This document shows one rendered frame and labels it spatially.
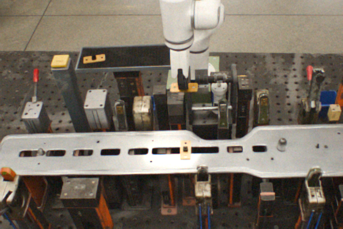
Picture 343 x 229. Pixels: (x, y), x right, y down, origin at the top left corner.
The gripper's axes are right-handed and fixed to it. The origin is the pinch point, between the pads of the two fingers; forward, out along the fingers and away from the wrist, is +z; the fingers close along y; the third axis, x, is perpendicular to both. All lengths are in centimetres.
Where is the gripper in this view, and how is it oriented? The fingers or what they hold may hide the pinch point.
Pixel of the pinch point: (183, 81)
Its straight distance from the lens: 132.8
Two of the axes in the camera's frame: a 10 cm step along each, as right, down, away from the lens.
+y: -0.8, 7.2, -6.9
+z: 0.8, 6.9, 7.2
